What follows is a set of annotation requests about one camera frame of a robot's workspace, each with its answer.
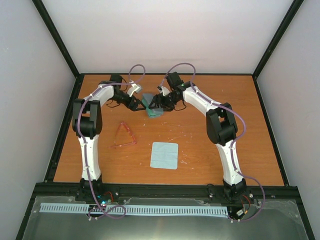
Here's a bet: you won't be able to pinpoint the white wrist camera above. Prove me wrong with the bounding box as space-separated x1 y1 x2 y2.
157 85 170 96
127 83 142 97

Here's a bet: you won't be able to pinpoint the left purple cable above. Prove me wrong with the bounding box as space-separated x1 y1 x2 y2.
77 64 147 220

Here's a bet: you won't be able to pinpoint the light blue slotted cable duct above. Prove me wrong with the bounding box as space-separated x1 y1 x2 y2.
39 203 228 218

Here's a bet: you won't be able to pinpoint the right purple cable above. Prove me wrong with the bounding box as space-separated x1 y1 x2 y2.
162 62 266 224

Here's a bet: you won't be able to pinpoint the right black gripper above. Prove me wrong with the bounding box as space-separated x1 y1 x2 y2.
147 92 180 112

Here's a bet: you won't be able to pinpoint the left controller board with wires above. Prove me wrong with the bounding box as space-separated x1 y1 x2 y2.
96 191 115 208

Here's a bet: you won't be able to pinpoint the left black frame post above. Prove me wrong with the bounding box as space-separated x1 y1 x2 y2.
32 0 80 78

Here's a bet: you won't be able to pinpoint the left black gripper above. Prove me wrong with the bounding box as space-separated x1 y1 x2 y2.
111 92 142 112

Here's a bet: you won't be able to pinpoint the right connector with wires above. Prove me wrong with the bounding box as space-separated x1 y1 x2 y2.
235 195 251 220

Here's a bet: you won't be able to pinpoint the red transparent sunglasses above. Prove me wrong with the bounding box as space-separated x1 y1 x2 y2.
109 121 137 149

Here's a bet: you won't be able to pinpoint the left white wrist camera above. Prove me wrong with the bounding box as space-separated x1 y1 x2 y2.
127 83 142 97

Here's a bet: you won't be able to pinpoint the right black frame post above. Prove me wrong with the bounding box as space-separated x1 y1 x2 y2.
252 0 304 80

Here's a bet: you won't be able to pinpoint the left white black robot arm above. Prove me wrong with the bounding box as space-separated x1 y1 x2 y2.
72 74 146 202

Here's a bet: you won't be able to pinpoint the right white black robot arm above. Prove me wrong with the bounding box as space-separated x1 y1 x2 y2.
148 72 247 202

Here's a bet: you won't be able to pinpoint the black frame post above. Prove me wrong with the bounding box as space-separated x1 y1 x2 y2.
252 0 304 80
32 0 80 78

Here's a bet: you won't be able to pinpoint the purple cable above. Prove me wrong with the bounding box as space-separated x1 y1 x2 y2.
162 62 266 224
77 64 147 220

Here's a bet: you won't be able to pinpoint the light blue cleaning cloth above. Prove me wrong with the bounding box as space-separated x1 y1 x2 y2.
150 142 179 170

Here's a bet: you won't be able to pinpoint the black aluminium front rail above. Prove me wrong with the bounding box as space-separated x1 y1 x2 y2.
33 182 300 205

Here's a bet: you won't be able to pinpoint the grey-green glasses case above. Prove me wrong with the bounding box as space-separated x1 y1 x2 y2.
141 92 165 120

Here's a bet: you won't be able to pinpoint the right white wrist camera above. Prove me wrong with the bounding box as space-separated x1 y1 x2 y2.
157 85 170 96

